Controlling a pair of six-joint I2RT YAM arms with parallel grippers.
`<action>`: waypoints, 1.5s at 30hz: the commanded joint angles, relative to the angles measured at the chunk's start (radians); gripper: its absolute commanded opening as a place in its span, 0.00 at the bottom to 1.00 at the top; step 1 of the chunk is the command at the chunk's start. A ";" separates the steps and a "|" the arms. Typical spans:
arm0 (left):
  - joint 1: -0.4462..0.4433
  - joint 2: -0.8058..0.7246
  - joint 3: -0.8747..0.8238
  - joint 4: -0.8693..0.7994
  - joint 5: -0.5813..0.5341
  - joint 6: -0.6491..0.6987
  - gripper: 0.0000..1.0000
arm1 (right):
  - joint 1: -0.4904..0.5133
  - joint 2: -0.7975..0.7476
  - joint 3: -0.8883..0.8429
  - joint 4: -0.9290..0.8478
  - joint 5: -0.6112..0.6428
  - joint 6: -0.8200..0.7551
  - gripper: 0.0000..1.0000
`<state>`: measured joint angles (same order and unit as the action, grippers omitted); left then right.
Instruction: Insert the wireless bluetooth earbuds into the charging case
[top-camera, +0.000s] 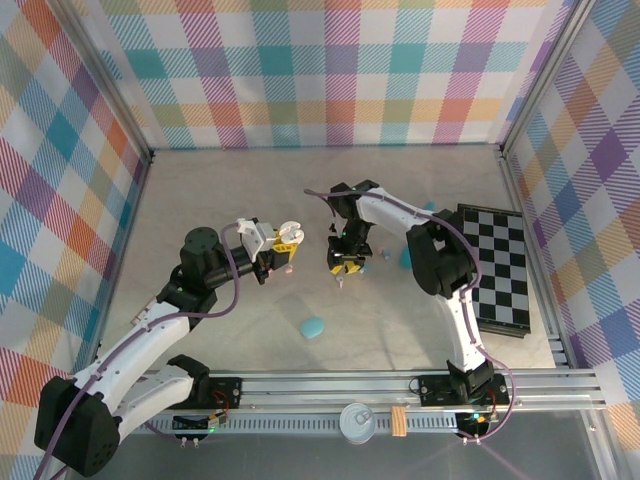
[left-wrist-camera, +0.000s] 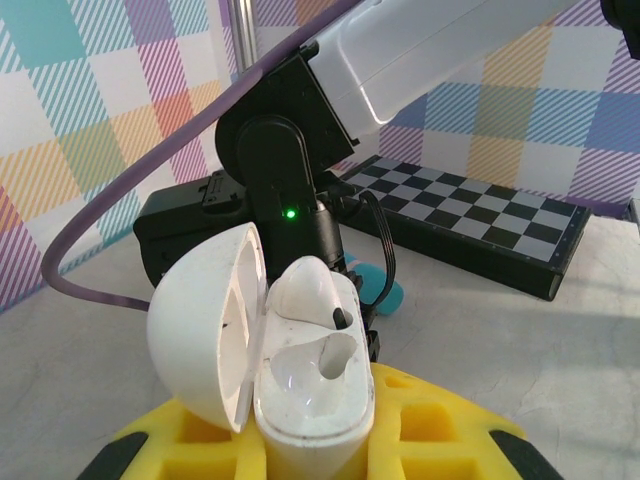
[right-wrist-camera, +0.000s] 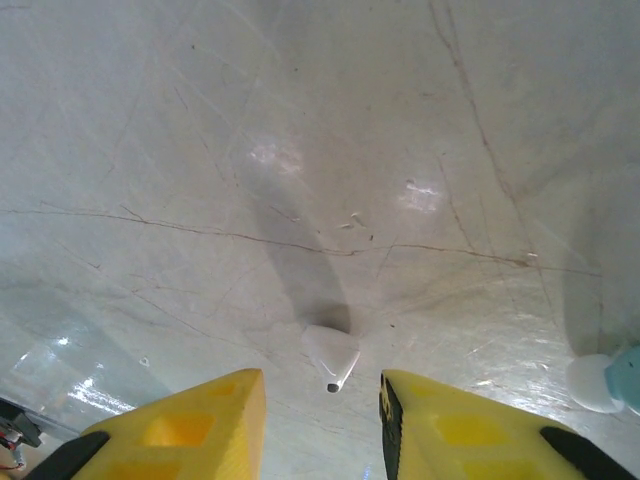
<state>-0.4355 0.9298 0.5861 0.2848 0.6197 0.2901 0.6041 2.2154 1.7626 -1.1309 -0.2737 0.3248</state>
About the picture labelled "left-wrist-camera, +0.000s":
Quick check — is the white earbud charging case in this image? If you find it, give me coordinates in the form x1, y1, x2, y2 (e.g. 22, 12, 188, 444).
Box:
146, 222, 377, 480

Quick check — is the black camera cable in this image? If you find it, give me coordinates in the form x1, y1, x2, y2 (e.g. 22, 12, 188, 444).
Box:
344, 188, 401, 307

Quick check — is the white wireless earbud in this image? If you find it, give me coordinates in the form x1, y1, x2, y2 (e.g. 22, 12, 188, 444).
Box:
269, 255, 362, 332

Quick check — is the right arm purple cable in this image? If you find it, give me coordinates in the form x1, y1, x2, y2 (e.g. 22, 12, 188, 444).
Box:
42, 0, 361, 312

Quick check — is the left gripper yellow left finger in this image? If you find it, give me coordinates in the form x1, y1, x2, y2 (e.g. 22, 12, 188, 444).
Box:
79, 398, 275, 480

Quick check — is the teal elongated silicone object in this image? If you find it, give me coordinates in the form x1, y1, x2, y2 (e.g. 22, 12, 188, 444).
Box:
344, 252, 407, 320

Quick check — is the black white checkerboard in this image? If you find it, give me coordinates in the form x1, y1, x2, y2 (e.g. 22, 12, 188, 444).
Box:
338, 153, 592, 303

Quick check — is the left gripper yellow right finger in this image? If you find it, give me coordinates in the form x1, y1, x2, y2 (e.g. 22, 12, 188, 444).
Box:
364, 362, 556, 480

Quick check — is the aluminium frame post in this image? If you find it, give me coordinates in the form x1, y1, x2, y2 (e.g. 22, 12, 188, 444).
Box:
232, 0, 260, 76

